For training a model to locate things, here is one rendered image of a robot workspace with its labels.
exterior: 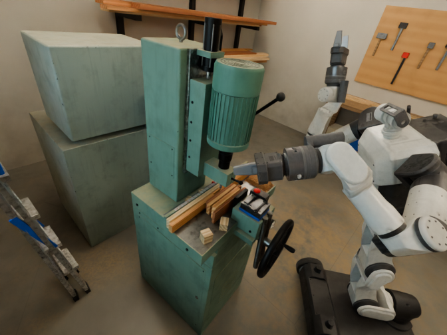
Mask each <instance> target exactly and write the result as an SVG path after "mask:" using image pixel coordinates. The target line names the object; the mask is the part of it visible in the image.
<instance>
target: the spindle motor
mask: <svg viewBox="0 0 447 335"><path fill-rule="evenodd" d="M264 73H265V69H264V66H263V65H261V64H259V63H256V62H252V61H249V60H243V59H238V58H218V59H217V60H216V61H215V63H214V73H213V80H212V94H211V101H210V114H209V121H208V134H207V142H208V144H209V145H210V146H211V147H213V148H215V149H217V150H220V151H223V152H242V151H244V150H246V149H247V148H248V146H249V141H250V137H251V131H252V128H253V123H254V119H255V113H256V110H257V104H258V101H259V95H260V92H261V86H262V82H263V77H264Z"/></svg>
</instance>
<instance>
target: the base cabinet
mask: <svg viewBox="0 0 447 335"><path fill-rule="evenodd" d="M132 205H133V204H132ZM133 211H134V221H135V227H136V237H137V243H138V253H139V259H140V269H141V275H142V277H143V278H144V279H145V280H146V281H147V282H148V283H149V284H150V285H151V286H152V287H153V288H154V290H155V291H156V292H157V293H158V294H159V295H160V296H161V297H162V298H163V299H164V300H165V301H166V302H167V303H168V304H169V305H170V306H171V307H172V308H173V309H174V310H175V311H176V312H177V313H178V314H179V315H180V316H181V317H182V318H183V319H184V320H185V321H186V322H187V323H188V324H189V325H190V326H191V327H192V328H193V329H194V330H195V331H196V332H197V334H198V335H202V334H203V332H204V331H205V329H206V328H207V327H208V326H209V325H210V323H211V322H212V320H213V319H214V318H215V317H216V315H217V314H218V312H219V311H220V310H221V309H222V307H223V306H224V304H225V303H226V302H227V301H228V300H229V298H230V297H231V295H232V294H233V293H234V292H235V290H236V289H237V288H238V286H239V285H240V284H241V280H242V277H243V274H244V271H245V268H246V264H247V261H248V258H249V255H250V252H251V248H252V246H253V245H252V246H250V245H248V244H247V243H246V242H245V241H243V240H241V239H240V240H239V241H238V242H237V243H236V245H235V246H234V247H233V248H232V249H231V250H230V251H229V252H228V253H227V254H226V256H225V257H224V258H223V259H222V260H221V261H220V262H219V263H218V264H217V265H216V266H215V267H214V268H213V269H211V268H209V266H207V265H206V264H205V263H204V264H203V265H199V264H198V263H197V262H196V261H195V260H193V258H191V257H190V256H189V255H188V254H186V253H185V252H184V251H183V250H181V248H179V247H178V246H177V245H176V244H175V243H173V242H172V241H171V240H170V239H169V238H167V236H165V235H164V230H163V228H161V227H160V226H159V225H157V224H156V223H155V222H154V221H153V220H151V218H149V217H148V216H147V215H145V214H144V213H143V212H142V211H141V210H139V209H138V208H137V207H136V206H135V205H133Z"/></svg>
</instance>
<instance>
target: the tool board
mask: <svg viewBox="0 0 447 335"><path fill-rule="evenodd" d="M354 80H355V81H359V82H363V83H366V84H370V85H373V86H378V87H381V88H385V89H388V90H393V91H396V92H400V93H403V94H407V95H411V96H415V97H418V98H423V99H426V100H430V101H433V102H437V103H441V104H445V105H447V11H440V10H433V9H419V8H412V7H399V6H391V5H387V6H386V7H385V10H384V12H383V14H382V17H381V18H380V21H379V23H378V26H377V28H376V31H375V32H374V35H373V37H372V40H371V43H370V45H369V47H368V49H367V51H366V54H365V56H364V59H363V61H362V63H361V65H360V68H359V70H358V73H357V75H356V76H355V79H354Z"/></svg>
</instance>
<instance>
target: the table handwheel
mask: <svg viewBox="0 0 447 335"><path fill-rule="evenodd" d="M293 226H294V221H293V220H292V219H288V220H286V222H284V224H282V226H281V227H280V229H279V230H278V232H277V233H276V234H275V236H274V238H273V239H272V240H271V239H269V238H267V237H264V240H263V244H264V245H265V246H266V247H267V250H266V251H265V253H264V255H263V257H262V259H261V261H260V264H259V266H258V268H257V276H258V277H259V278H263V277H264V276H265V275H266V274H267V273H268V272H269V270H270V269H271V267H272V266H273V264H274V263H275V261H276V260H277V258H278V256H279V255H280V254H281V252H282V250H283V248H284V246H283V245H284V244H286V242H287V240H288V238H289V236H290V234H291V232H292V230H293Z"/></svg>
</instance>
